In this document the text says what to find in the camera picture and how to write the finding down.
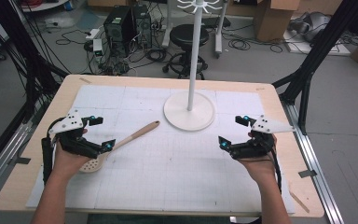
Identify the black tape piece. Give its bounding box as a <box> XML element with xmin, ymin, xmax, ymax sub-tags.
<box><xmin>297</xmin><ymin>169</ymin><xmax>318</xmax><ymax>179</ymax></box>
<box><xmin>14</xmin><ymin>156</ymin><xmax>33</xmax><ymax>166</ymax></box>

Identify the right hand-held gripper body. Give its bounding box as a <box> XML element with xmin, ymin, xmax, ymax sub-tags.
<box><xmin>228</xmin><ymin>114</ymin><xmax>296</xmax><ymax>161</ymax></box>

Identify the tall cardboard box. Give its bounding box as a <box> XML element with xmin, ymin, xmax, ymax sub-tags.
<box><xmin>254</xmin><ymin>0</ymin><xmax>301</xmax><ymax>43</ymax></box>

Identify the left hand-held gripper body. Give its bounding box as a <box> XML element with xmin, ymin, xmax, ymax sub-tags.
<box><xmin>48</xmin><ymin>108</ymin><xmax>103</xmax><ymax>160</ymax></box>

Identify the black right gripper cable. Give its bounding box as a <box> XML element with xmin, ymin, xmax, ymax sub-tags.
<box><xmin>268</xmin><ymin>145</ymin><xmax>283</xmax><ymax>194</ymax></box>

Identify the aluminium rail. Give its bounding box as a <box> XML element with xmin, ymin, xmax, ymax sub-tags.
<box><xmin>0</xmin><ymin>102</ymin><xmax>49</xmax><ymax>203</ymax></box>
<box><xmin>281</xmin><ymin>100</ymin><xmax>346</xmax><ymax>224</ymax></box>

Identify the wooden slotted spoon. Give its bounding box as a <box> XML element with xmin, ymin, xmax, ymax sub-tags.
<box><xmin>78</xmin><ymin>120</ymin><xmax>161</xmax><ymax>174</ymax></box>

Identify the black metal frame stand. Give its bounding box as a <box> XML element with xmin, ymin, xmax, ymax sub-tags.
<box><xmin>0</xmin><ymin>0</ymin><xmax>72</xmax><ymax>124</ymax></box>
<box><xmin>271</xmin><ymin>0</ymin><xmax>358</xmax><ymax>136</ymax></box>

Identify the white grid mat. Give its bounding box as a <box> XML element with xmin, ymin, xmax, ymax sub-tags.
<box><xmin>25</xmin><ymin>84</ymin><xmax>296</xmax><ymax>216</ymax></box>

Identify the white power strip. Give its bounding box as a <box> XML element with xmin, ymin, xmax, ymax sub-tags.
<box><xmin>85</xmin><ymin>28</ymin><xmax>102</xmax><ymax>41</ymax></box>

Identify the white power adapter box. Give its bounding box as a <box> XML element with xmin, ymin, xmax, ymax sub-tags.
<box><xmin>91</xmin><ymin>38</ymin><xmax>104</xmax><ymax>57</ymax></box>

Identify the person's dark clothing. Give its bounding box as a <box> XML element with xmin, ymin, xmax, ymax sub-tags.
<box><xmin>87</xmin><ymin>213</ymin><xmax>231</xmax><ymax>224</ymax></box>

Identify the small black computer tower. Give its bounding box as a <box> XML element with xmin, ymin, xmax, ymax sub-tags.
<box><xmin>131</xmin><ymin>4</ymin><xmax>154</xmax><ymax>49</ymax></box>

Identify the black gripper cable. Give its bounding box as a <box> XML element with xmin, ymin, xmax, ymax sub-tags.
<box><xmin>268</xmin><ymin>145</ymin><xmax>283</xmax><ymax>194</ymax></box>
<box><xmin>41</xmin><ymin>117</ymin><xmax>68</xmax><ymax>186</ymax></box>

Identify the black round stool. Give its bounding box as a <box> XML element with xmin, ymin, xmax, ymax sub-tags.
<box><xmin>162</xmin><ymin>23</ymin><xmax>211</xmax><ymax>80</ymax></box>

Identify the white metal stand post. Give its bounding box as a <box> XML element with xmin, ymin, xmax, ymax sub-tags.
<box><xmin>214</xmin><ymin>0</ymin><xmax>228</xmax><ymax>59</ymax></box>
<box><xmin>161</xmin><ymin>0</ymin><xmax>173</xmax><ymax>49</ymax></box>

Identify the person's right hand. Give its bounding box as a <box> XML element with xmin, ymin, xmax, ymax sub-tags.
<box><xmin>238</xmin><ymin>133</ymin><xmax>280</xmax><ymax>185</ymax></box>

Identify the grey plastic device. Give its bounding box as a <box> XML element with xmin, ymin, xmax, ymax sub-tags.
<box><xmin>287</xmin><ymin>11</ymin><xmax>332</xmax><ymax>43</ymax></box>

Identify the large black computer tower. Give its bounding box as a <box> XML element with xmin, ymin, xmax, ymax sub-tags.
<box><xmin>103</xmin><ymin>5</ymin><xmax>135</xmax><ymax>58</ymax></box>

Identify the white hook rack stand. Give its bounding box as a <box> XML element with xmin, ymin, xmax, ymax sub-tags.
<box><xmin>162</xmin><ymin>0</ymin><xmax>227</xmax><ymax>133</ymax></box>

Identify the coiled black floor cable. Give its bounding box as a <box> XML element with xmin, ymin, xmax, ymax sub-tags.
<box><xmin>227</xmin><ymin>36</ymin><xmax>253</xmax><ymax>52</ymax></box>

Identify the thin wooden stick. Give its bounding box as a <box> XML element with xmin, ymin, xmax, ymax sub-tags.
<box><xmin>288</xmin><ymin>190</ymin><xmax>311</xmax><ymax>215</ymax></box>

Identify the white flat panel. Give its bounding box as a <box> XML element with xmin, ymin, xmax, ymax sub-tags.
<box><xmin>283</xmin><ymin>28</ymin><xmax>352</xmax><ymax>58</ymax></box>

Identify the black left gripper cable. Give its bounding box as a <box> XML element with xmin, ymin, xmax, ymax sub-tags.
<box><xmin>41</xmin><ymin>117</ymin><xmax>68</xmax><ymax>186</ymax></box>

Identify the person's left hand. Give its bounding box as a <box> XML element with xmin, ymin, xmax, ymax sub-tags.
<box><xmin>48</xmin><ymin>128</ymin><xmax>100</xmax><ymax>185</ymax></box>

